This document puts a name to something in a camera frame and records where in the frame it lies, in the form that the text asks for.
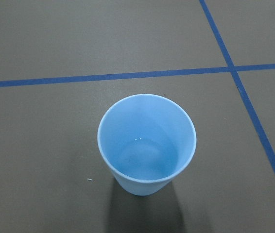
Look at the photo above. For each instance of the light blue plastic cup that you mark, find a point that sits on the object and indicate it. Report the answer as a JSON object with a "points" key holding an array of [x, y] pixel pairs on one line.
{"points": [[146, 140]]}

